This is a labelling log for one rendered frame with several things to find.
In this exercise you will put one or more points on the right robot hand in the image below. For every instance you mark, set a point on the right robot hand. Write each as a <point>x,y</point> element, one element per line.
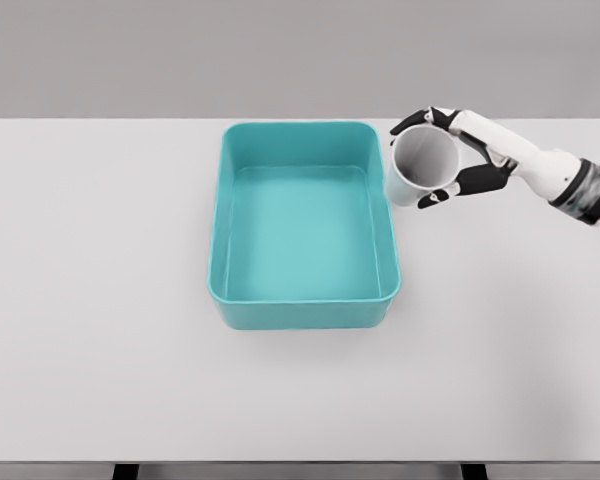
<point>485,131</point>

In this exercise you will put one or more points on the white paper cup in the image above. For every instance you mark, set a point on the white paper cup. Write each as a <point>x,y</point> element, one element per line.
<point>420,162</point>

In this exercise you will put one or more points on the teal plastic basket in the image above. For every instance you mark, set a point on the teal plastic basket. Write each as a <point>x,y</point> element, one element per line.
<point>302,225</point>

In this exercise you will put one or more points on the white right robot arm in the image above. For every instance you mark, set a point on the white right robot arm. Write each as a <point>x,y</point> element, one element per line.
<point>570,177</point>

